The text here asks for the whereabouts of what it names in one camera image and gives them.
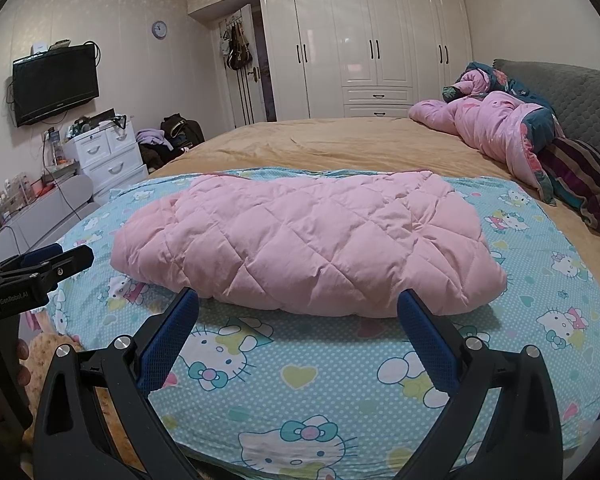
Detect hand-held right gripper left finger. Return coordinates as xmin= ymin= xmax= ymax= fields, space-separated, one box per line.
xmin=32 ymin=287 xmax=201 ymax=480

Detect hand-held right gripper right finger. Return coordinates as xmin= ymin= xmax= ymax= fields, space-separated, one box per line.
xmin=397 ymin=290 xmax=563 ymax=480

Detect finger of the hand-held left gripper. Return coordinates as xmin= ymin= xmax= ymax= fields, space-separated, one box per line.
xmin=0 ymin=245 xmax=95 ymax=292
xmin=0 ymin=243 xmax=63 ymax=278

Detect pink quilted jacket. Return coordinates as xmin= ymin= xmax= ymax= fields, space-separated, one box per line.
xmin=110 ymin=170 xmax=507 ymax=320

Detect dark clothes pile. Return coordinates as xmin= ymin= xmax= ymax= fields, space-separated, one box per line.
xmin=140 ymin=142 xmax=182 ymax=170

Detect person's left hand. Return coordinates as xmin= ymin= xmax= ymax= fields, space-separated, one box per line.
xmin=16 ymin=339 xmax=33 ymax=387

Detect grey low cabinet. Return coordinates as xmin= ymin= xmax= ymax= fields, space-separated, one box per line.
xmin=0 ymin=175 xmax=95 ymax=266

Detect tan fleece garment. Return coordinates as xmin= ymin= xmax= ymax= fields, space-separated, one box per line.
xmin=25 ymin=310 xmax=131 ymax=480

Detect white drawer cabinet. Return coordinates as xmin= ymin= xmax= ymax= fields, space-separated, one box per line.
xmin=62 ymin=121 xmax=150 ymax=206

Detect blue cartoon printed blanket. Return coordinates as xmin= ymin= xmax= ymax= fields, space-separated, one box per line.
xmin=45 ymin=165 xmax=600 ymax=471

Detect purple cloth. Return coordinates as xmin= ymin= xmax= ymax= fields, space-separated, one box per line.
xmin=136 ymin=128 xmax=173 ymax=150

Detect black television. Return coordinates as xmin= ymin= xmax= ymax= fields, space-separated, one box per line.
xmin=12 ymin=43 xmax=100 ymax=128

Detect black bag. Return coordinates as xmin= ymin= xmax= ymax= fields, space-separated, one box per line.
xmin=160 ymin=113 xmax=205 ymax=148

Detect tan bed sheet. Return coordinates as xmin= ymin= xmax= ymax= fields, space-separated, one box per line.
xmin=147 ymin=117 xmax=600 ymax=271

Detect dark striped pillow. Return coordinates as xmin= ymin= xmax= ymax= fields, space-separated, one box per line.
xmin=537 ymin=137 xmax=600 ymax=237

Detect pink floral quilt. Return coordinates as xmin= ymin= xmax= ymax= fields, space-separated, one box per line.
xmin=409 ymin=61 xmax=568 ymax=206

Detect white door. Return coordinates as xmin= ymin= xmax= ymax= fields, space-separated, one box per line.
xmin=212 ymin=2 xmax=276 ymax=128

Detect hanging bags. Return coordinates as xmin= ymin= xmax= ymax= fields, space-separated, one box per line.
xmin=220 ymin=22 xmax=253 ymax=71

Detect grey quilted headboard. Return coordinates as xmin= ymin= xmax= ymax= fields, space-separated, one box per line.
xmin=492 ymin=58 xmax=600 ymax=171

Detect white wardrobe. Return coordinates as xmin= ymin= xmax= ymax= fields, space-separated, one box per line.
xmin=186 ymin=0 xmax=473 ymax=123

